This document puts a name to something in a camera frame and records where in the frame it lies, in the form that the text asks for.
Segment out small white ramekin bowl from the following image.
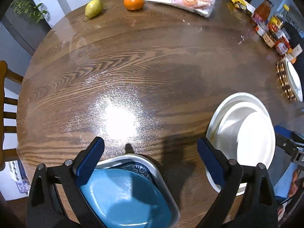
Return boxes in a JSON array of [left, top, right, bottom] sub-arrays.
[[237, 112, 275, 168]]

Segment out medium white bowl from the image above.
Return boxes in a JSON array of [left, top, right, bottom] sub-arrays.
[[214, 101, 264, 162]]

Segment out large white bowl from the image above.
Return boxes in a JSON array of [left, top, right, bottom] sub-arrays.
[[205, 92, 273, 197]]

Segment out blue square dish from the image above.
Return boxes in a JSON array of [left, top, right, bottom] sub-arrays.
[[80, 168, 172, 227]]

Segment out person's right hand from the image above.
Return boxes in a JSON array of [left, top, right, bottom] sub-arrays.
[[275, 167, 303, 220]]

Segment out patterned square plate on trivet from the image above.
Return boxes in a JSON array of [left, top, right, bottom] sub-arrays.
[[283, 58, 303, 102]]

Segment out wooden bead trivet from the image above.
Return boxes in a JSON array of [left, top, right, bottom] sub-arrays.
[[276, 60, 297, 102]]

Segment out boxes on floor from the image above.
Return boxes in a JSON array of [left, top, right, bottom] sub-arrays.
[[8, 160, 31, 195]]

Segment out side wooden chair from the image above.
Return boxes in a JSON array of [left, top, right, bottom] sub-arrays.
[[0, 60, 23, 171]]

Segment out red lid chili jar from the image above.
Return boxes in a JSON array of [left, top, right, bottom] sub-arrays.
[[275, 36, 291, 56]]

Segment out brown paste jar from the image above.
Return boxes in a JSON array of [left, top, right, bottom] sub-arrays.
[[262, 31, 277, 48]]

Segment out small clear white-lid jar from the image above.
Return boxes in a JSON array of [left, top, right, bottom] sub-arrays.
[[255, 23, 268, 36]]

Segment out vinegar bottle yellow cap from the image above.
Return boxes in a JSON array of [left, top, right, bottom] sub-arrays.
[[268, 4, 290, 33]]

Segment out red sauce bottle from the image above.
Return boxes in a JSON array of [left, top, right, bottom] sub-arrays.
[[250, 0, 273, 26]]

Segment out yellow snack packet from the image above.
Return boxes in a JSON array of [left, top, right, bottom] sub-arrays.
[[231, 0, 255, 17]]

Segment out grey refrigerator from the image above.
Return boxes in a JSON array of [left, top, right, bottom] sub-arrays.
[[1, 7, 51, 76]]

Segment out green pear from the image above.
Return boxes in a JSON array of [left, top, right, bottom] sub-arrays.
[[84, 0, 103, 21]]

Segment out orange tangerine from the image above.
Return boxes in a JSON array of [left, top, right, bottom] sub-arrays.
[[124, 0, 145, 11]]

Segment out hanging green vine plant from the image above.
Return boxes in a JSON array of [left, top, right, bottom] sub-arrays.
[[10, 0, 49, 23]]

